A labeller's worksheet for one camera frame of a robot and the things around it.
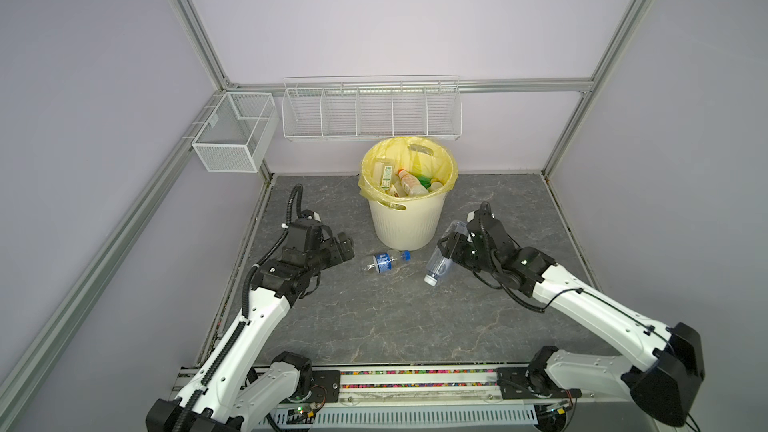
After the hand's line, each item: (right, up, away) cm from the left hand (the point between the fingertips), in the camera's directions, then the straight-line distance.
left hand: (339, 249), depth 77 cm
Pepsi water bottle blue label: (+11, -6, +14) cm, 19 cm away
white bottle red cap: (+20, +17, +11) cm, 28 cm away
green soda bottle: (+25, +19, +19) cm, 37 cm away
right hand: (+27, +1, 0) cm, 27 cm away
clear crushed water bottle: (+25, -3, -3) cm, 26 cm away
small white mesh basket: (-40, +37, +25) cm, 60 cm away
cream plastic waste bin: (+18, +5, +9) cm, 21 cm away
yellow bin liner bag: (+22, +27, +17) cm, 39 cm away
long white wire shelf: (+6, +44, +22) cm, 49 cm away
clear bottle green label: (+11, +20, +11) cm, 26 cm away
